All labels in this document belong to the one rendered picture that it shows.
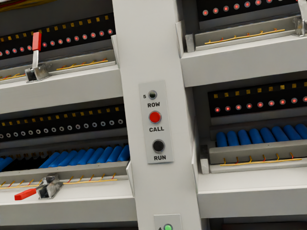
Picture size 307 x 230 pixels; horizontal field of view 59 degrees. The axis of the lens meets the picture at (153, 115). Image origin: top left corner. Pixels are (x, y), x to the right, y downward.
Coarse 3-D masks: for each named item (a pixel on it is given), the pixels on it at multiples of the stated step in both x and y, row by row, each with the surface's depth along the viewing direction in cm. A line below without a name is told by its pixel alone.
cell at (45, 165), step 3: (54, 153) 59; (57, 153) 59; (51, 156) 58; (54, 156) 58; (57, 156) 58; (48, 159) 56; (51, 159) 57; (54, 159) 57; (45, 162) 55; (48, 162) 55; (51, 162) 56; (42, 165) 54; (45, 165) 54; (48, 165) 55
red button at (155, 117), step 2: (154, 112) 41; (156, 112) 41; (152, 114) 41; (154, 114) 40; (156, 114) 40; (158, 114) 40; (150, 116) 41; (152, 116) 41; (154, 116) 40; (156, 116) 40; (158, 116) 40; (150, 118) 41; (152, 118) 41; (154, 118) 40; (156, 118) 40; (158, 118) 40; (152, 120) 41; (154, 120) 40; (156, 120) 40; (158, 120) 40; (154, 122) 41
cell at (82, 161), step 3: (90, 150) 57; (93, 150) 57; (87, 153) 56; (90, 153) 56; (93, 153) 57; (84, 156) 54; (87, 156) 55; (90, 156) 55; (81, 159) 53; (84, 159) 53; (87, 159) 54; (78, 162) 52; (81, 162) 52; (84, 162) 53
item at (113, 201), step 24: (0, 144) 66; (24, 144) 65; (0, 192) 51; (72, 192) 46; (96, 192) 45; (120, 192) 44; (0, 216) 48; (24, 216) 47; (48, 216) 46; (72, 216) 45; (96, 216) 44; (120, 216) 44
